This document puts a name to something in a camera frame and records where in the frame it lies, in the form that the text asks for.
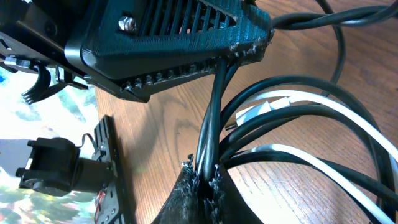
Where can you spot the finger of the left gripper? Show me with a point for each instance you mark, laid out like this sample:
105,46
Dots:
186,74
122,39

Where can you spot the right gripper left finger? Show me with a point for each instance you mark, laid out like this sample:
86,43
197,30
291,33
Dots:
182,204

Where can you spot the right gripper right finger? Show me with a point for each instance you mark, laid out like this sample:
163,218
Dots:
224,203

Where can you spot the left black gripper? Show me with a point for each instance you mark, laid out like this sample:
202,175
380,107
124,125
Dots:
34,35

